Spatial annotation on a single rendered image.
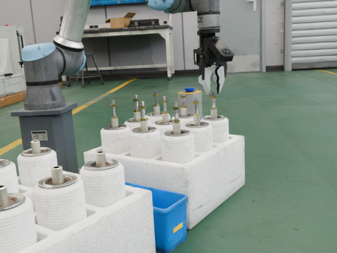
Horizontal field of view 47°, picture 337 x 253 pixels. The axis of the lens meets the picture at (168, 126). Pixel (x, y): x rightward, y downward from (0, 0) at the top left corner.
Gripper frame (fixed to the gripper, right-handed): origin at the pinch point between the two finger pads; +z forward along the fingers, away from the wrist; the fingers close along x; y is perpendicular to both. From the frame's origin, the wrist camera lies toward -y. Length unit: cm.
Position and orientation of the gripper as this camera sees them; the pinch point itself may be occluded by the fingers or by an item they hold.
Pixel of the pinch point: (214, 90)
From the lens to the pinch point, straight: 129.9
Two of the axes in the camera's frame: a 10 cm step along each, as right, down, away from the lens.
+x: -9.1, 1.3, -3.9
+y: -4.0, -1.7, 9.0
